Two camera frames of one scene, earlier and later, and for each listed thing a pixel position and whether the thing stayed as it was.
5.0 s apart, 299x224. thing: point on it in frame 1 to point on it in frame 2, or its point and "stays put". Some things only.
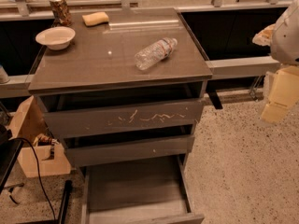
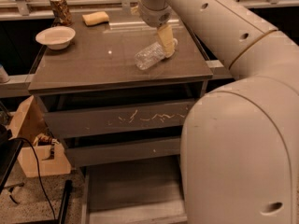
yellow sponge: [93, 19] stays put
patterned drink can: [62, 17] stays put
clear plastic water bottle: [150, 55] stays put
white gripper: [286, 37] to [154, 17]
